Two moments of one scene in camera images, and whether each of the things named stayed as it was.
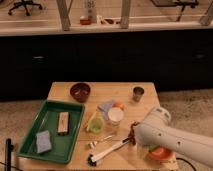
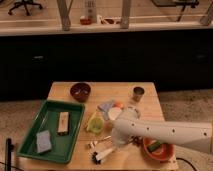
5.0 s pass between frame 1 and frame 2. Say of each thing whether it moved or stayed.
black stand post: stayed
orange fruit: stayed
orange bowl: stayed
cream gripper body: moved
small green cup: stayed
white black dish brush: moved
